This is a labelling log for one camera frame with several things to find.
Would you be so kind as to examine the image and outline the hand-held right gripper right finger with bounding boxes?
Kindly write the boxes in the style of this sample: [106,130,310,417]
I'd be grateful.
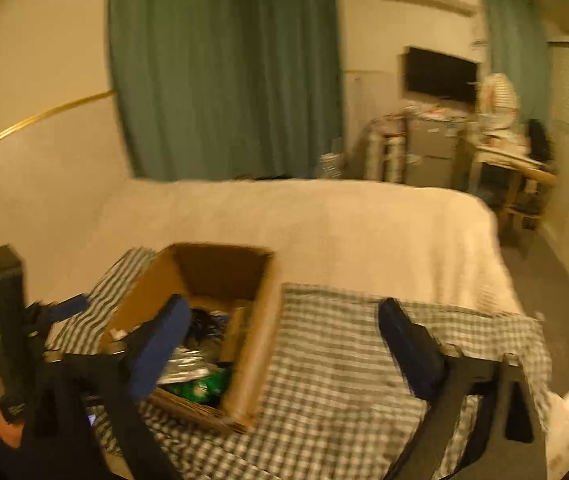
[378,298,548,480]

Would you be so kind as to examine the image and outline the black bag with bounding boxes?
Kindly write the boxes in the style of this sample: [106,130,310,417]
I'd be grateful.
[526,118,553,167]

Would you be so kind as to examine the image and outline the grey checked bed sheet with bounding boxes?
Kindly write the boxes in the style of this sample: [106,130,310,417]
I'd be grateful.
[44,247,556,480]

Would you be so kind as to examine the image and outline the black wall television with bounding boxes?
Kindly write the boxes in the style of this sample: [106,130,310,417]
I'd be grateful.
[401,46,481,107]

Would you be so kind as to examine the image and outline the narrow green curtain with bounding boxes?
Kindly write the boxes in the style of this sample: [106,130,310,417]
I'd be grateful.
[478,0,551,128]

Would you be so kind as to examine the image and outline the patterned storage rack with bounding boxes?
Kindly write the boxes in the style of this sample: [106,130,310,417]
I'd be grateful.
[363,116,408,182]

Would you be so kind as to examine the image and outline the oval white-framed mirror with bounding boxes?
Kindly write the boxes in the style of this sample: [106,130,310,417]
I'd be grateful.
[478,73,521,130]

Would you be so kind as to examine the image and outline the person's left hand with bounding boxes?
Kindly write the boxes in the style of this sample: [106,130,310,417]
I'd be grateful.
[0,401,29,450]

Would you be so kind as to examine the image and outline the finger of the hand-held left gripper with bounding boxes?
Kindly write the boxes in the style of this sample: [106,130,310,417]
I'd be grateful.
[24,293,91,342]

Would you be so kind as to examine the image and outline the wide green curtain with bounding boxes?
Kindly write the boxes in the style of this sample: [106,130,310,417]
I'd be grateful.
[108,0,344,182]

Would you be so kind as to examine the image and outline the small grey fridge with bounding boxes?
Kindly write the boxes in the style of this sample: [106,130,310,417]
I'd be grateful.
[404,109,466,189]

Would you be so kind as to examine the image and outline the brown cardboard box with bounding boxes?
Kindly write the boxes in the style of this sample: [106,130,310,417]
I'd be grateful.
[98,242,284,436]

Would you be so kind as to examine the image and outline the wooden chair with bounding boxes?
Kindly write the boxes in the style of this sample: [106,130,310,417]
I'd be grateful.
[497,160,558,247]

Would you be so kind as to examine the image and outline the white dressing table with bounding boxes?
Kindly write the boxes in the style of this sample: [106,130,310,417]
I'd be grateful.
[468,129,541,211]

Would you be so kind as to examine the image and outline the cream white blanket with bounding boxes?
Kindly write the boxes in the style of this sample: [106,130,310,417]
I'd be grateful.
[87,176,526,317]

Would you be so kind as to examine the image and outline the black round case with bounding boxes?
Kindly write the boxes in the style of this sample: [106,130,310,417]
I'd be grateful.
[188,309,231,347]

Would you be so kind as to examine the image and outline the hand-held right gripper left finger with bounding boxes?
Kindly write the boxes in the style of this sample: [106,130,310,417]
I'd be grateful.
[27,294,193,480]

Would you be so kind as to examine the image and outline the green snack packet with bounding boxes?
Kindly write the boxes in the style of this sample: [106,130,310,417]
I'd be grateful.
[177,367,231,407]

